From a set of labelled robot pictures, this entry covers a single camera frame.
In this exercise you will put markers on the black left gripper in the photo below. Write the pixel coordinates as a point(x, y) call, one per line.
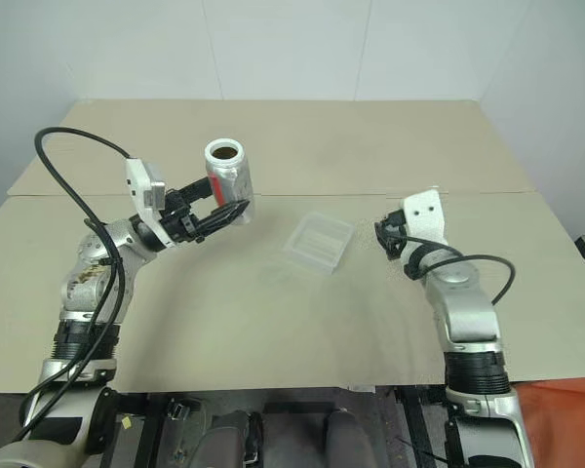
point(179, 219)

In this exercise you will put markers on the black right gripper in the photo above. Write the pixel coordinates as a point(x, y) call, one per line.
point(394, 234)

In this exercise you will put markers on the silver can with red stripe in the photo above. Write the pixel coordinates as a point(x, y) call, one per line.
point(234, 178)

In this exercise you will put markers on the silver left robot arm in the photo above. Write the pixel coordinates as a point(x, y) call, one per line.
point(85, 287)

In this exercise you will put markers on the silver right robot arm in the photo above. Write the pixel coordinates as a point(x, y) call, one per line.
point(468, 312)

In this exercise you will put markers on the clear plastic tray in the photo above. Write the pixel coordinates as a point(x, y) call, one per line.
point(318, 242)

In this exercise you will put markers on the small white label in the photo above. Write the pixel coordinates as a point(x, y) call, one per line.
point(361, 388)

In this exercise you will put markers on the dark rounded shape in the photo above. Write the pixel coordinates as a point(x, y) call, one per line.
point(231, 439)
point(348, 439)

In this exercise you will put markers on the orange red cloth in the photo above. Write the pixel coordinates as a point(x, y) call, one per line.
point(565, 424)

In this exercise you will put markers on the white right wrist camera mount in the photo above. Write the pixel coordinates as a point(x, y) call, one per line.
point(425, 219)

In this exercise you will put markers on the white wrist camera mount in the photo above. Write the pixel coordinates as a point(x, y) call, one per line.
point(140, 183)
point(425, 219)

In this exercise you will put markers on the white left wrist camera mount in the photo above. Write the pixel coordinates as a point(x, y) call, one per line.
point(140, 183)

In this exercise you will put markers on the black table frame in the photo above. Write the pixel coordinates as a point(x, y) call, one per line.
point(141, 429)

